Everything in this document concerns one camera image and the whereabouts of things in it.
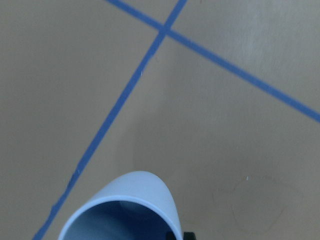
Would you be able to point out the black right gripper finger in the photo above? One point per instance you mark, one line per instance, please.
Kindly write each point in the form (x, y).
(187, 235)

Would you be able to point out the light blue plastic cup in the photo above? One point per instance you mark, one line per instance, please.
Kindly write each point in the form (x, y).
(135, 206)

